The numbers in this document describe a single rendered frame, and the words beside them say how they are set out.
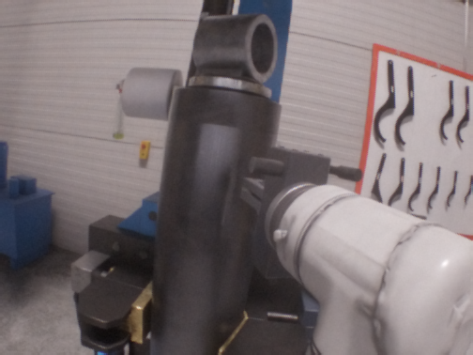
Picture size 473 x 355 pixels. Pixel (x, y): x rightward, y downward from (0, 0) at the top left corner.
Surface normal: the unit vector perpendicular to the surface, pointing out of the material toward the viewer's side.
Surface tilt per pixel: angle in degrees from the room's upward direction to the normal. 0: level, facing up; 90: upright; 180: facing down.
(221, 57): 121
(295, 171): 90
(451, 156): 90
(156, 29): 90
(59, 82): 90
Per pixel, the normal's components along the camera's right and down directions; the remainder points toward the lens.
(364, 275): -0.91, -0.26
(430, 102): -0.10, 0.12
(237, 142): 0.32, 0.18
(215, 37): -0.47, 0.09
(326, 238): -0.80, -0.50
